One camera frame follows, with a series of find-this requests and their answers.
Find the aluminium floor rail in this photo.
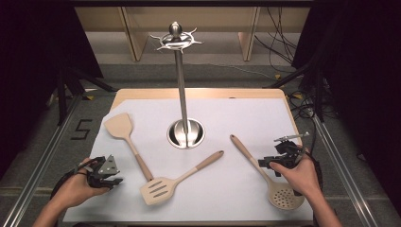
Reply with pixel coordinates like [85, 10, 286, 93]
[310, 114, 384, 227]
[0, 94, 83, 227]

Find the wooden shelf unit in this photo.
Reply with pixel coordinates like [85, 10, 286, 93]
[75, 7, 311, 62]

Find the beige solid spatula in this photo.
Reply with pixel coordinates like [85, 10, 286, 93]
[103, 112, 154, 183]

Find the person's right hand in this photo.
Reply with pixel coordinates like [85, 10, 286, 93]
[270, 149, 322, 202]

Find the beige skimmer spoon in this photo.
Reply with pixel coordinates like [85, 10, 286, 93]
[229, 133, 305, 211]

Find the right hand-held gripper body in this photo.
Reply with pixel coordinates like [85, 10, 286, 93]
[273, 131, 311, 168]

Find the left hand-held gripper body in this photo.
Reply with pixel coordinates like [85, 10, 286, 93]
[77, 154, 121, 190]

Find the dark curtain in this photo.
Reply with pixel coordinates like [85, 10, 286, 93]
[291, 0, 401, 216]
[0, 0, 103, 178]

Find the white floor cable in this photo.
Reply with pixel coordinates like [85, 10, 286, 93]
[207, 62, 275, 81]

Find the bundle of black cables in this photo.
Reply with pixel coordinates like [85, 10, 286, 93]
[253, 7, 299, 75]

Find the person's left hand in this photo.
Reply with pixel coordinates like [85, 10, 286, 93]
[55, 158, 110, 209]

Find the black tripod stand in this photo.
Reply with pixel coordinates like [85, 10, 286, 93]
[263, 60, 326, 122]
[56, 62, 117, 127]

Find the right hand-held gripper cable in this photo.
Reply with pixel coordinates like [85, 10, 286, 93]
[292, 148, 324, 197]

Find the steel utensil stand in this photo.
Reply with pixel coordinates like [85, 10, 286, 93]
[149, 21, 206, 149]

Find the beige slotted spatula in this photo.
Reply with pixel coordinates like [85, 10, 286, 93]
[139, 149, 225, 206]

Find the white table sheet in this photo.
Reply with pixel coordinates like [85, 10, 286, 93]
[62, 97, 315, 223]

